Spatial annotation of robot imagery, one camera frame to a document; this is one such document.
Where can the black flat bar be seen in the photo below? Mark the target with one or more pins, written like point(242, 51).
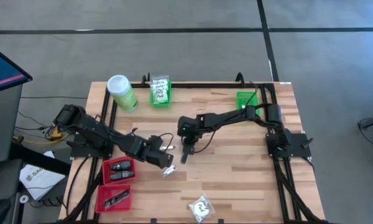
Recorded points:
point(40, 160)

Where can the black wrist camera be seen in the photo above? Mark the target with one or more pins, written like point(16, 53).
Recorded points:
point(185, 126)
point(157, 141)

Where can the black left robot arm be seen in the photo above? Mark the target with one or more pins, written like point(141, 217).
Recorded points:
point(96, 133)

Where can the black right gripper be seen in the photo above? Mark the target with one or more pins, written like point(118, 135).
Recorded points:
point(196, 124)

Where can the grey cabinet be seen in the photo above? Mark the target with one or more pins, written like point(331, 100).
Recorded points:
point(3, 124)

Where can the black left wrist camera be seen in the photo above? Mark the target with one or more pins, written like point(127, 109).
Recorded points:
point(157, 141)

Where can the white printed paper box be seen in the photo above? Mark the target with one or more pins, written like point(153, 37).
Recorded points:
point(38, 182)

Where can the green plastic basket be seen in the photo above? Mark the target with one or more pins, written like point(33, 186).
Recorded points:
point(152, 104)
point(241, 97)

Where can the white tape roll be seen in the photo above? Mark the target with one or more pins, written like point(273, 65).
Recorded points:
point(21, 199)

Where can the red plastic basket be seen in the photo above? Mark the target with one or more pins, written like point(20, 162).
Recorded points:
point(101, 202)
point(105, 172)

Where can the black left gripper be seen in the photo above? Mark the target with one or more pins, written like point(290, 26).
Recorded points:
point(157, 157)

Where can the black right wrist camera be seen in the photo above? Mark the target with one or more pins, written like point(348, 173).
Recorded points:
point(185, 126)

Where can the green disinfecting wipes canister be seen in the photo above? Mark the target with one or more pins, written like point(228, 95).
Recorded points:
point(124, 93)

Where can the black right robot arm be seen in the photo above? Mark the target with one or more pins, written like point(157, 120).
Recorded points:
point(236, 116)

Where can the blue screen monitor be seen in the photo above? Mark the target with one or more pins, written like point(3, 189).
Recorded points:
point(3, 71)

